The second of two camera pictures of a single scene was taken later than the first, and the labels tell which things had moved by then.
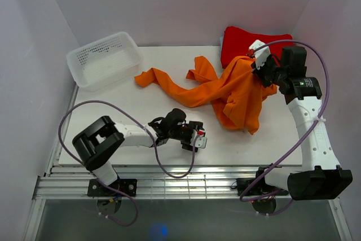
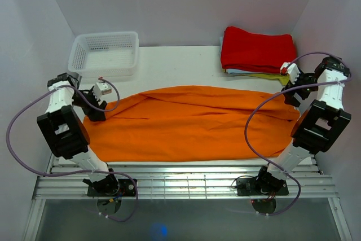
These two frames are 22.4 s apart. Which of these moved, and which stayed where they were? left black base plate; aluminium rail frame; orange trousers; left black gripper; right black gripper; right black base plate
Moved: left black gripper; orange trousers; right black gripper
Stayed: right black base plate; aluminium rail frame; left black base plate
